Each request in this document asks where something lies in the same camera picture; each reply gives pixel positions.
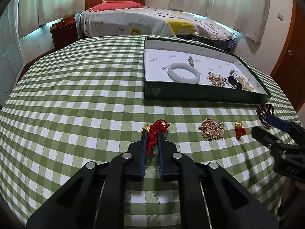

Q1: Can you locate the small red knot gold charm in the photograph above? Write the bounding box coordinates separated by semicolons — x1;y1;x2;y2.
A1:
235;121;247;141

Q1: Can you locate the dark red bead bracelet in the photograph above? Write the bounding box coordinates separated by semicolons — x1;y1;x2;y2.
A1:
256;102;275;130

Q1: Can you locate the gold chain pile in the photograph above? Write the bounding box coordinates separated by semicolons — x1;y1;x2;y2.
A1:
197;118;226;141

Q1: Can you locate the cream pearl necklace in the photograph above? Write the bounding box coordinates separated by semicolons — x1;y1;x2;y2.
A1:
237;76;255;93

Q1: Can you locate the black cord pendant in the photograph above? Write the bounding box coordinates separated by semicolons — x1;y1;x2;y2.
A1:
226;76;243;90

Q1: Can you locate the pearl cluster brooch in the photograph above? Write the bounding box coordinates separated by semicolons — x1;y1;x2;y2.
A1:
207;71;226;87

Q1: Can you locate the red tassel gold charm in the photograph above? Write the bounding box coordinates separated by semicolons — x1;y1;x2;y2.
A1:
141;119;171;157

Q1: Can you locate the pale jade bangle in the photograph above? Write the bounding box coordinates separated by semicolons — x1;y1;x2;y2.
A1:
168;63;201;84

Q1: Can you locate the silver crystal brooch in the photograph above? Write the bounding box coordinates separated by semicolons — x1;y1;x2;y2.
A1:
188;56;195;67

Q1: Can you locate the green jewelry box tray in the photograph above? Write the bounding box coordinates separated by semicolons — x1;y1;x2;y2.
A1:
143;37;271;104

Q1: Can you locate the brown wooden door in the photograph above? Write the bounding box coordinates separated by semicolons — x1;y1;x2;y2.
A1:
271;1;304;111

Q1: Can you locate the green checkered tablecloth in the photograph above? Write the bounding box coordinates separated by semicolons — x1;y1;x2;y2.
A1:
1;36;285;225

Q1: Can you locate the right window curtain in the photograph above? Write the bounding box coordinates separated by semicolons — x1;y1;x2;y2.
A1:
169;0;270;43

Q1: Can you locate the window curtain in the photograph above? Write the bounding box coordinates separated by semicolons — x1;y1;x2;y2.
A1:
169;0;270;43
18;0;85;38

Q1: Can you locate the glass wardrobe door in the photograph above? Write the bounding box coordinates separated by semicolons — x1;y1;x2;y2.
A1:
0;0;24;106

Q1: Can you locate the dark wooden nightstand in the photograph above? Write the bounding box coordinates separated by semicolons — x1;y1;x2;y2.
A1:
50;22;78;50

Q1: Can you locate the bed with patterned sheet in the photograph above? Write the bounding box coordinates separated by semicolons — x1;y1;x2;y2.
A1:
79;7;238;51

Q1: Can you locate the red box on nightstand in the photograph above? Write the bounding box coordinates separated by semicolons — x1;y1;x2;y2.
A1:
56;14;76;27

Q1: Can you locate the pink pillow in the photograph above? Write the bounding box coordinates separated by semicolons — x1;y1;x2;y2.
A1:
88;1;144;12

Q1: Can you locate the orange patterned cushion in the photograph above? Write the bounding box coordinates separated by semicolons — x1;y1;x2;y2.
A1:
101;0;126;3

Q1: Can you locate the left window curtain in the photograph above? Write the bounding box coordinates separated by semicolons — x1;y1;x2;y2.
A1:
18;0;85;38

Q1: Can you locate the wall light switch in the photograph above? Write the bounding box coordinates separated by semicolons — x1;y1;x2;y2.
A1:
278;13;283;21

